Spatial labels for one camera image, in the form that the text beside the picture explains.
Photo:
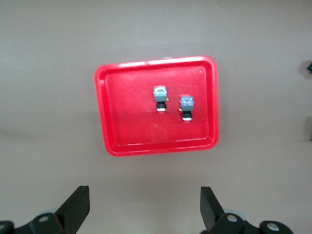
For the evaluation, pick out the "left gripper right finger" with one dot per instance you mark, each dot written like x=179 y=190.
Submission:
x=210 y=209

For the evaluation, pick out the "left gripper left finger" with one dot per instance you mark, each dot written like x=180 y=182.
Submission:
x=75 y=207

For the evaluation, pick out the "red mushroom push button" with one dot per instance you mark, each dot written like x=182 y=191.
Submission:
x=186 y=104
x=160 y=96

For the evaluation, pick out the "red plastic tray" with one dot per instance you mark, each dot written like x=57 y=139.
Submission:
x=131 y=109

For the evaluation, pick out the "brown table mat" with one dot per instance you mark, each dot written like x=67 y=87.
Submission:
x=48 y=97

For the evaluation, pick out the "green mushroom push button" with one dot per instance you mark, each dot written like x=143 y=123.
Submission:
x=310 y=68

